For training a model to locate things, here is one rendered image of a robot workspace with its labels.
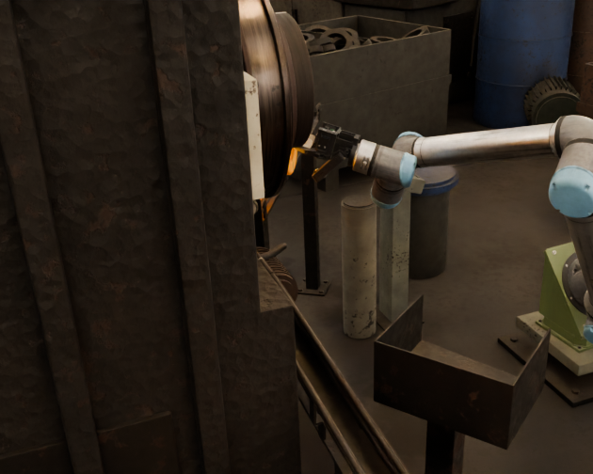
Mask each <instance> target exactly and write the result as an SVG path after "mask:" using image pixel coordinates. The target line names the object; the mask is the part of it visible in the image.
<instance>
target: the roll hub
mask: <svg viewBox="0 0 593 474"><path fill-rule="evenodd" d="M276 15H277V16H278V18H279V20H280V24H281V26H282V29H283V31H284V34H285V37H286V39H287V43H288V46H289V50H290V54H291V58H292V63H293V68H294V75H295V81H296V136H295V141H294V145H293V148H298V147H302V146H303V145H304V144H305V143H306V142H307V140H308V138H309V136H310V134H311V131H312V127H313V117H314V84H313V70H312V64H311V60H310V56H309V52H308V48H307V45H306V41H305V39H304V37H303V34H302V32H301V30H300V28H299V26H298V24H297V22H296V21H295V19H294V18H293V17H292V16H291V15H290V14H288V13H287V12H286V13H277V14H276Z"/></svg>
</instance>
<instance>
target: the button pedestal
mask: <svg viewBox="0 0 593 474"><path fill-rule="evenodd" d="M424 186H425V180H423V179H422V178H420V177H419V176H417V175H416V174H414V176H413V179H412V182H411V185H410V187H409V188H407V187H406V189H405V191H404V193H403V195H402V199H401V201H400V202H399V204H398V205H397V206H395V207H394V208H391V209H383V208H380V265H379V304H377V305H376V323H377V324H378V325H379V326H380V327H381V328H382V329H383V330H384V331H385V330H386V329H387V328H388V327H389V326H390V325H391V324H392V323H393V322H394V321H395V320H396V319H397V318H398V317H399V316H400V315H401V314H402V313H403V312H404V311H405V310H406V309H407V308H408V307H409V306H408V294H409V225H410V193H415V194H422V191H423V188H424Z"/></svg>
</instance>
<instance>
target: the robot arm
mask: <svg viewBox="0 0 593 474"><path fill-rule="evenodd" d="M327 125H329V126H333V127H336V129H335V132H334V130H332V129H330V130H329V127H328V126H327ZM341 128H342V127H338V126H335V125H332V124H329V123H326V122H324V123H323V126H322V127H320V128H319V129H318V133H317V135H316V136H314V135H313V134H310V136H309V138H308V140H307V142H306V143H305V144H304V145H303V146H302V147H298V148H294V149H296V150H298V151H300V152H302V153H304V154H307V155H310V156H313V157H316V158H318V159H322V160H328V161H327V162H325V163H324V164H323V165H322V166H320V167H318V168H317V169H316V170H315V171H314V172H313V175H312V177H313V179H314V180H315V181H316V182H319V181H322V180H323V179H325V178H326V177H327V175H328V174H329V173H330V171H331V170H333V169H334V168H335V167H336V166H338V165H339V164H340V163H341V162H342V161H344V160H345V158H348V163H347V165H348V166H353V168H352V170H353V171H356V172H360V173H362V174H365V175H368V176H371V177H374V178H375V180H374V184H373V187H372V188H371V199H372V200H373V202H374V203H375V204H376V205H377V206H378V207H380V208H383V209H391V208H394V207H395V206H397V205H398V204H399V202H400V201H401V199H402V195H403V193H404V191H405V189H406V187H407V188H409V187H410V185H411V182H412V179H413V176H414V172H415V169H416V168H423V167H428V166H450V165H463V164H476V163H488V162H501V161H514V160H526V159H539V158H552V157H557V158H558V159H559V163H558V166H557V168H556V170H555V172H554V174H553V177H552V179H551V182H550V188H549V200H550V202H551V203H552V205H553V206H554V208H555V209H556V210H560V211H559V212H560V213H562V214H564V215H565V218H566V221H567V224H568V227H569V233H570V236H571V239H572V242H573V245H574V248H575V252H576V255H577V258H578V259H576V260H575V261H574V262H573V263H572V264H571V265H570V267H569V272H568V282H569V288H570V291H571V293H572V295H573V296H574V298H575V299H576V300H577V302H578V303H579V304H580V305H581V306H583V307H584V308H585V310H586V313H587V318H586V322H585V326H584V332H583V334H584V336H585V338H586V339H587V340H588V341H589V342H591V343H592V344H593V119H591V118H587V117H583V116H577V115H570V116H563V117H560V118H559V119H558V120H557V121H556V123H550V124H541V125H533V126H524V127H516V128H507V129H499V130H490V131H482V132H473V133H465V134H449V135H439V136H430V137H422V136H421V135H420V134H417V133H414V132H404V133H402V134H400V135H399V136H398V137H397V139H396V140H395V141H394V143H393V147H392V148H388V147H384V146H381V145H378V144H376V143H373V142H370V141H367V140H362V141H361V143H360V142H359V140H360V137H361V136H360V135H358V134H353V133H350V132H347V131H344V130H341Z"/></svg>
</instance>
